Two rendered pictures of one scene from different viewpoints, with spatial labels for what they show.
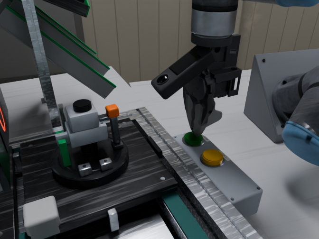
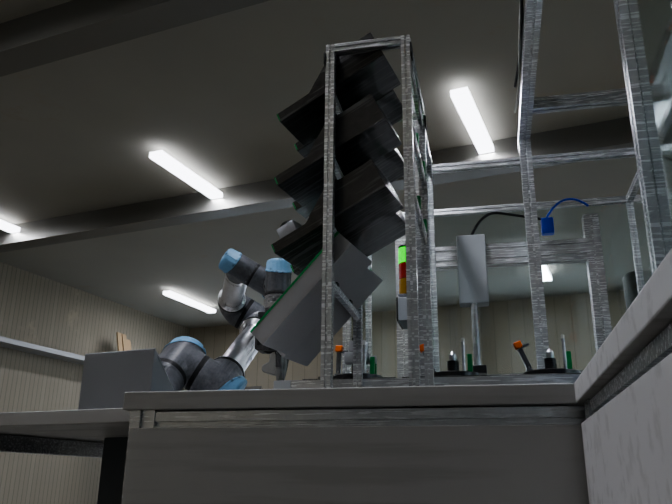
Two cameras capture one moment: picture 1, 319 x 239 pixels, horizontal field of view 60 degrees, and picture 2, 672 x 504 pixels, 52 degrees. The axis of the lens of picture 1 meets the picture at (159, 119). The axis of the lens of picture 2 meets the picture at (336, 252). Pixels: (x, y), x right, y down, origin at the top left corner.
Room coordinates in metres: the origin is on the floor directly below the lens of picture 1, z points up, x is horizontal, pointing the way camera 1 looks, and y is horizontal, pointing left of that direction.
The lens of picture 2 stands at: (1.91, 1.24, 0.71)
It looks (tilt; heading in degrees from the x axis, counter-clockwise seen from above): 19 degrees up; 218
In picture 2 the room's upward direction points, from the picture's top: 1 degrees clockwise
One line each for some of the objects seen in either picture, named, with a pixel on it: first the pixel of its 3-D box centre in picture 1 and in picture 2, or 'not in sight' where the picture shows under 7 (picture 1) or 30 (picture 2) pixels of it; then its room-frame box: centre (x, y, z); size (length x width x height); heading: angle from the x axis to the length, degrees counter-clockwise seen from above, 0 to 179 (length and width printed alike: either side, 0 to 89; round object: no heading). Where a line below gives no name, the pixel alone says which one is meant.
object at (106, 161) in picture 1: (105, 164); not in sight; (0.36, 0.09, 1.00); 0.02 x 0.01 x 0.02; 116
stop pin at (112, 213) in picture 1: (113, 219); not in sight; (0.29, 0.07, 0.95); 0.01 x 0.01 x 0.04; 26
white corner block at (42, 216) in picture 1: (42, 218); not in sight; (0.27, 0.17, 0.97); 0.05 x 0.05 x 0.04; 26
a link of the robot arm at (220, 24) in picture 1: (211, 21); (277, 304); (0.49, -0.09, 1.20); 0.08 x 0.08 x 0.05
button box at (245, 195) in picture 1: (210, 170); not in sight; (0.42, -0.10, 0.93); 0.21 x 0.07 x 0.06; 26
